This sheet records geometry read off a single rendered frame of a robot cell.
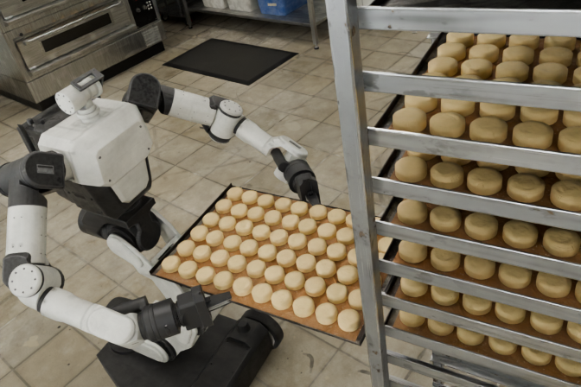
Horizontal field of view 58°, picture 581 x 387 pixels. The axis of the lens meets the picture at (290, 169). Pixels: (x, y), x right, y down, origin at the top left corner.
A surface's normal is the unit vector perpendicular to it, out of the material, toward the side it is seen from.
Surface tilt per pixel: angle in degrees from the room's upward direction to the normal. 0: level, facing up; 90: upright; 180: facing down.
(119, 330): 33
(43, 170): 69
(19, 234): 41
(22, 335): 0
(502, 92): 90
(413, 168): 0
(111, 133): 46
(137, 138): 90
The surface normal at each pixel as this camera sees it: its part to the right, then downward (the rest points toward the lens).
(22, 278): -0.05, -0.24
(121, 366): -0.16, -0.81
